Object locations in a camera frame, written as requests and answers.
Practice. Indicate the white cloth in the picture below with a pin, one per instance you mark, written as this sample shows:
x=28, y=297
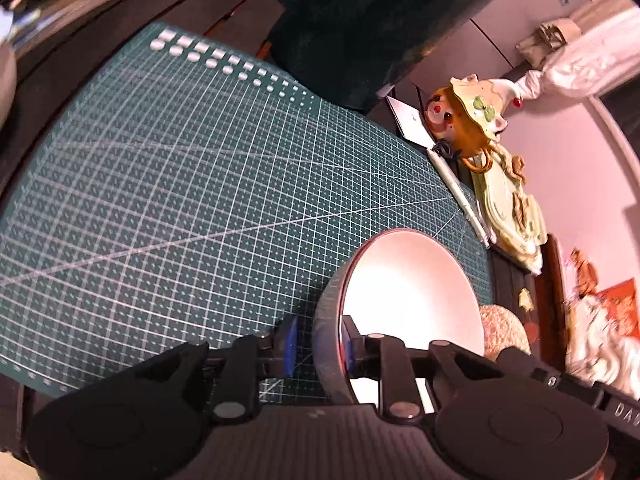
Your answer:
x=590, y=70

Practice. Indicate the dark green container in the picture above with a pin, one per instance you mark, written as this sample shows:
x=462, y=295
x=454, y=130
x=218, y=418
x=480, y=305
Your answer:
x=375, y=25

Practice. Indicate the grey bowl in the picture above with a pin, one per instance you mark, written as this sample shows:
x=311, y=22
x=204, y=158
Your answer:
x=6, y=85

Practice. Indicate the white card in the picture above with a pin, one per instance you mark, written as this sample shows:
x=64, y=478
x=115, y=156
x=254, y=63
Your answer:
x=410, y=117

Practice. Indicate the white pen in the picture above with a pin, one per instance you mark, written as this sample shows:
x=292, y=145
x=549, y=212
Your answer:
x=460, y=195

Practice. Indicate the brown wooden tray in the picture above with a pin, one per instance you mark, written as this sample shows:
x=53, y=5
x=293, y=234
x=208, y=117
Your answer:
x=555, y=300

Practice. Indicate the orange plush bear toy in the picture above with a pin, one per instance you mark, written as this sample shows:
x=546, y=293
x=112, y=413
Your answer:
x=465, y=120

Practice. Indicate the green cutting mat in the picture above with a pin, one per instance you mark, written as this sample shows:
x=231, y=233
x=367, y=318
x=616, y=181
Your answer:
x=175, y=185

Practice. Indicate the round loofah sponge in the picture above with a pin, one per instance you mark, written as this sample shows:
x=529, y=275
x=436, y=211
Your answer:
x=502, y=330

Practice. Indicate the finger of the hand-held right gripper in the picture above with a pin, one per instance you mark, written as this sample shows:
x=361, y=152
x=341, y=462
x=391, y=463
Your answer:
x=517, y=358

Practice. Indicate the small brown ornament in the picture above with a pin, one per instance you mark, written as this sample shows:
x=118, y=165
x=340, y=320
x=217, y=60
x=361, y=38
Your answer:
x=531, y=332

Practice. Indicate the beige bag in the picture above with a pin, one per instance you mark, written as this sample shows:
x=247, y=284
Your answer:
x=550, y=35

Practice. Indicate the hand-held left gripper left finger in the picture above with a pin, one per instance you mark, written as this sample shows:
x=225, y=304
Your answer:
x=289, y=347

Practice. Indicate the blue patterned bowl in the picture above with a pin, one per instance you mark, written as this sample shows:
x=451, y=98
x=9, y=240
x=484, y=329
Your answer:
x=410, y=290

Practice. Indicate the pale green decorated tray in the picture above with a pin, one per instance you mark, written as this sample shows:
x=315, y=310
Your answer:
x=505, y=220

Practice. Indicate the small cream ornament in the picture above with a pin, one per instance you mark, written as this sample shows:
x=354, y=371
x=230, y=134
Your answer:
x=526, y=299

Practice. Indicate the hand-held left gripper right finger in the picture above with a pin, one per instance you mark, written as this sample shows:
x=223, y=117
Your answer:
x=352, y=356

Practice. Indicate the white plastic bag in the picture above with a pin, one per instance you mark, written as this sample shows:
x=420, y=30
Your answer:
x=600, y=360

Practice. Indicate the orange snack packet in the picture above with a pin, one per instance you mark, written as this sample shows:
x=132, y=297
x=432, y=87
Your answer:
x=622, y=310

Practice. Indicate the white fridge with stickers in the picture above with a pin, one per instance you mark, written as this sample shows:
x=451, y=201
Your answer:
x=500, y=45

